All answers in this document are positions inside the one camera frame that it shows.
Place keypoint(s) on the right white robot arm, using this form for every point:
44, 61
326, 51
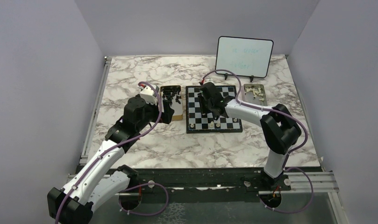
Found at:
280, 131

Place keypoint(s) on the yellow tin tray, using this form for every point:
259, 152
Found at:
178, 108

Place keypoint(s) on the black chess pieces pile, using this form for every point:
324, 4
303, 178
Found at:
171, 94

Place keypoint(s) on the small whiteboard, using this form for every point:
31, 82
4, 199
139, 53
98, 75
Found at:
246, 57

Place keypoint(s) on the black white chessboard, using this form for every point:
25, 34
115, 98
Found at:
204, 115

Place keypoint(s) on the white chess pieces pile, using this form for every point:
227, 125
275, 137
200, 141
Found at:
252, 93

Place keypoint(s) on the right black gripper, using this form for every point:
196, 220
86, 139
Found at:
203, 109

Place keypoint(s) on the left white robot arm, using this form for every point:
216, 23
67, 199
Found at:
77, 200

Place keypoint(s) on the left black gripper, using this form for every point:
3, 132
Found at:
166, 116

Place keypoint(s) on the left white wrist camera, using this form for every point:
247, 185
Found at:
149, 95

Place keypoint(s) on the lilac tin tray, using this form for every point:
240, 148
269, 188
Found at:
264, 103

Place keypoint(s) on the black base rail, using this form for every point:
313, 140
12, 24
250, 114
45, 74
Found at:
208, 185

